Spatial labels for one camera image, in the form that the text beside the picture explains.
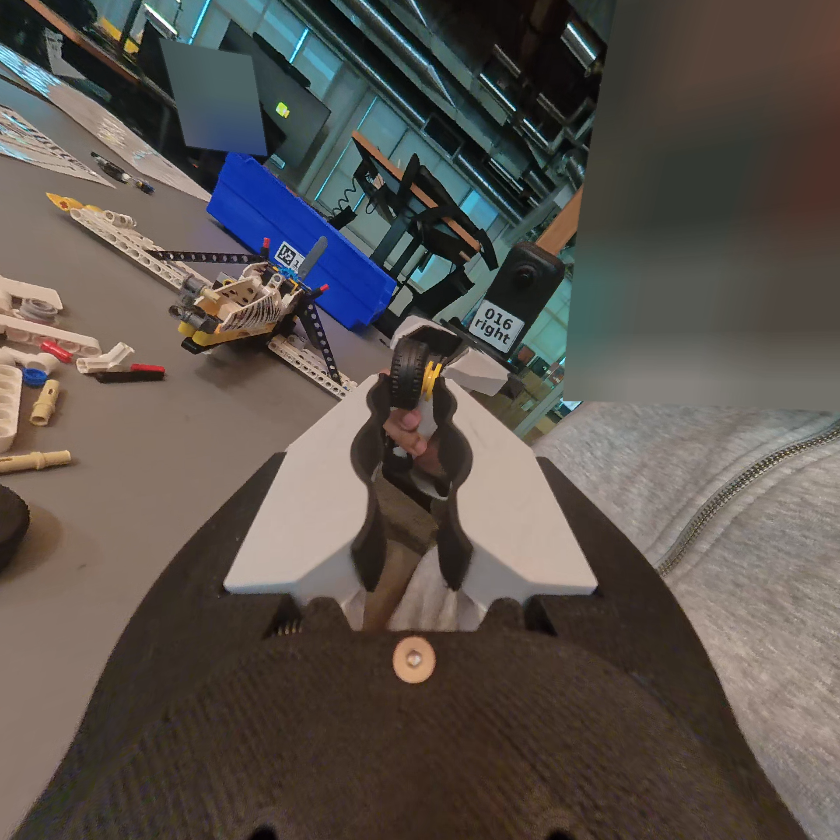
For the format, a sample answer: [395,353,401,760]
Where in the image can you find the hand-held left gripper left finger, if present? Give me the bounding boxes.
[223,373,389,632]

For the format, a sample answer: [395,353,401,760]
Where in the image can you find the lego instruction booklet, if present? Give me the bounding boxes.
[49,85,211,201]
[0,105,116,189]

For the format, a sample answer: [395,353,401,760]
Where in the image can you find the white shirt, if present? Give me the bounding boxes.
[392,546,490,632]

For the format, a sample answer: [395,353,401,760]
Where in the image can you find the large black lego tire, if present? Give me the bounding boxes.
[0,484,30,572]

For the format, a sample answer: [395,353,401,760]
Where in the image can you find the grey zip hoodie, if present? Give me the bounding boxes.
[532,400,840,840]

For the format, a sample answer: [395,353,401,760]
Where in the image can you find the person's right hand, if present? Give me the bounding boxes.
[384,407,429,458]

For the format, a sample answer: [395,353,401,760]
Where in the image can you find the large black monitor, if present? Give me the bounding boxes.
[252,29,332,175]

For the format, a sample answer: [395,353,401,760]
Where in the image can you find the wooden support beam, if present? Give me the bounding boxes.
[537,187,585,257]

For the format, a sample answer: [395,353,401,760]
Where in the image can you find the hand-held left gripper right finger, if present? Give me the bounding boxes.
[445,382,599,632]

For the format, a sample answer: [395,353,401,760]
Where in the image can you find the blue plastic bin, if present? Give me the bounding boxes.
[206,152,398,332]

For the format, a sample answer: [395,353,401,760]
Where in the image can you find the stacked cardboard boxes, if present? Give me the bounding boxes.
[512,341,567,421]

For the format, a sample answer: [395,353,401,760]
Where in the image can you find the pile of loose lego pieces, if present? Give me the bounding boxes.
[0,274,166,475]

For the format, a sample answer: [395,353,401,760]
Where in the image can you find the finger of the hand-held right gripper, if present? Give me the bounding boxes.
[390,317,455,368]
[446,350,511,399]

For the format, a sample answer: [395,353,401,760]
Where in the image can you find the wooden top standing desk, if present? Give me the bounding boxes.
[351,130,500,312]

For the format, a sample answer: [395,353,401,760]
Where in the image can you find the khaki trousers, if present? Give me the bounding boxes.
[361,486,427,632]

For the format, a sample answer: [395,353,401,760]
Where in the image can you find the black coiled cable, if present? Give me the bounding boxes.
[331,177,360,228]

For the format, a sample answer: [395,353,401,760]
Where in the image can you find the small black lego tire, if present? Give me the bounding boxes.
[390,341,431,411]

